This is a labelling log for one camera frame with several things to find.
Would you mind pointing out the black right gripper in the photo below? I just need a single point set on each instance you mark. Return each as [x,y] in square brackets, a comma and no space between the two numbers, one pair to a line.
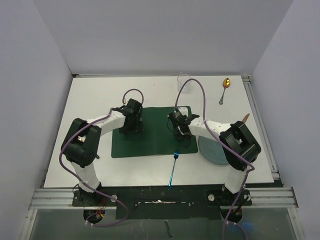
[179,136]

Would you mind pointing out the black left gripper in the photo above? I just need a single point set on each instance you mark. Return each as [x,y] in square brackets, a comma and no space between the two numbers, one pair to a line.
[136,128]

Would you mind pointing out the dark green placemat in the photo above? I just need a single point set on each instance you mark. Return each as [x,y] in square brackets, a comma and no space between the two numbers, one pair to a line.
[156,137]

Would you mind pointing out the blue metal fork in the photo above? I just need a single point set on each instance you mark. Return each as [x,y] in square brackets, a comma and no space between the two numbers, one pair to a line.
[175,157]

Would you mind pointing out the teal ceramic plate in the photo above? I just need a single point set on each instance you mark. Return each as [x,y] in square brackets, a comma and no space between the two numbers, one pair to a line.
[212,151]

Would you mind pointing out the iridescent gold spoon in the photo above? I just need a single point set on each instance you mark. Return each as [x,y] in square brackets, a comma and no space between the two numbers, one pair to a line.
[226,84]

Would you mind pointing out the rose gold knife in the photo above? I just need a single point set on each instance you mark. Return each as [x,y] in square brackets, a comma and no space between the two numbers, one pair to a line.
[244,120]

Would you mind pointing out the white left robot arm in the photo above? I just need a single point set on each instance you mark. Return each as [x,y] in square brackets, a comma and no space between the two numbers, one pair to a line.
[80,146]

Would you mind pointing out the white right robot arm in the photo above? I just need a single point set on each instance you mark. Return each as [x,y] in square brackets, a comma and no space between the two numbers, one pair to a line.
[239,145]

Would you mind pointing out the clear drinking glass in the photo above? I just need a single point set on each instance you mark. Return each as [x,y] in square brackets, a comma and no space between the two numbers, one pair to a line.
[182,85]

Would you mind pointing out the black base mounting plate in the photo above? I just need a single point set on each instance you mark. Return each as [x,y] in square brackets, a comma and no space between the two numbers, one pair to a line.
[178,202]

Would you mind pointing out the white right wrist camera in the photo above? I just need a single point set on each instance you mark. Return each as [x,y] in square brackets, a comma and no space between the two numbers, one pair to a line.
[183,110]

